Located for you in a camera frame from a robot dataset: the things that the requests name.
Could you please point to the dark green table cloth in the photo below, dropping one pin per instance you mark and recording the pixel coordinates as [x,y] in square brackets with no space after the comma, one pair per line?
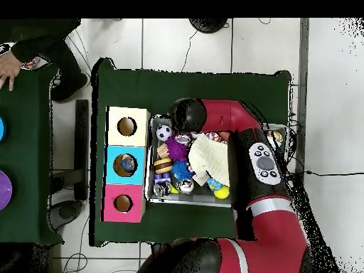
[136,91]

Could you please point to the clear blue packet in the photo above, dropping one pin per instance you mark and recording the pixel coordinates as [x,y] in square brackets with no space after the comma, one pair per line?
[127,165]

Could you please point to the blue spiky ball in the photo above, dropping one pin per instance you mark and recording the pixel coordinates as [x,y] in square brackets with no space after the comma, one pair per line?
[182,169]

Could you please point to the person's hand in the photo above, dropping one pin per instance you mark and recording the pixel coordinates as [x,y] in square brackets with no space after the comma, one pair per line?
[8,68]

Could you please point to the dark green side table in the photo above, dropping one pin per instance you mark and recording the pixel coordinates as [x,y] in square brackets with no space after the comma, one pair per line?
[28,142]

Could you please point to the black white striped toy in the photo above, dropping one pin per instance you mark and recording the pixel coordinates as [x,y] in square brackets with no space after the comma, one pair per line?
[161,190]

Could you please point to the small soccer ball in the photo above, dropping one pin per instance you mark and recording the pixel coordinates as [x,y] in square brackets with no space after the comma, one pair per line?
[164,133]

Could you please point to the blue round disc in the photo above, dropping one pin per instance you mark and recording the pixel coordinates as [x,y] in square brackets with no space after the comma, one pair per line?
[1,129]

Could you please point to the purple round disc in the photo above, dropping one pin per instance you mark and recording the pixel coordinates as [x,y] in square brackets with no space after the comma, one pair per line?
[3,190]

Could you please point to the cream yellow waffle cloth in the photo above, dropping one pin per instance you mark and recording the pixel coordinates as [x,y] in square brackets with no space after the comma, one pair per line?
[213,159]

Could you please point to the black round floor base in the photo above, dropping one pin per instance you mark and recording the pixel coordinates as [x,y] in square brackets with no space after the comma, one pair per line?
[207,24]

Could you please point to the purple spiky ball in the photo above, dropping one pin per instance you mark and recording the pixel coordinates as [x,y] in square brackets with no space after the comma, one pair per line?
[176,149]

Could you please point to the shallow clear mesh bin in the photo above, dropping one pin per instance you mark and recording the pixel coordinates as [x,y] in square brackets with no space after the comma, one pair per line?
[149,187]

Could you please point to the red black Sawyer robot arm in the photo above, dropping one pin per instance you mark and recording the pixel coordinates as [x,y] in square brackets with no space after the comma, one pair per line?
[267,222]

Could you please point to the black upright panel stand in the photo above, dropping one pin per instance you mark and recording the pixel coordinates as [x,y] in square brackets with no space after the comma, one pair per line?
[82,148]

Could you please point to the blue yellow rubber ball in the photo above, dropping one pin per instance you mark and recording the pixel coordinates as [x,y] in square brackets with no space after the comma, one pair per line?
[214,183]

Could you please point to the brown wooden yo-yo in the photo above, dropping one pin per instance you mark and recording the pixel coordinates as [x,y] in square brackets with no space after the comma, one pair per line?
[163,165]

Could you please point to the multicoloured speckled toy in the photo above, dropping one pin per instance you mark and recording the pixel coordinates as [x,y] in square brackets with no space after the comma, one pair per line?
[33,63]

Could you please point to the multicoloured patterned fabric ball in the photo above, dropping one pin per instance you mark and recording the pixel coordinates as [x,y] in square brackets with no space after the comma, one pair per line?
[212,136]

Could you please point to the wooden box with three holes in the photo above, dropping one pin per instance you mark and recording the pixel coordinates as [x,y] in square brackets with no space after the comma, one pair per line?
[111,165]

